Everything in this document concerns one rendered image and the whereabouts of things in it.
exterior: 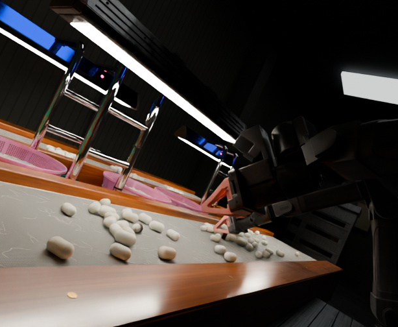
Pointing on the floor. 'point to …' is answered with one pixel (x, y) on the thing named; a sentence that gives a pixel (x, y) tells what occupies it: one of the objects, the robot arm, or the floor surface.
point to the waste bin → (273, 228)
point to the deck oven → (323, 231)
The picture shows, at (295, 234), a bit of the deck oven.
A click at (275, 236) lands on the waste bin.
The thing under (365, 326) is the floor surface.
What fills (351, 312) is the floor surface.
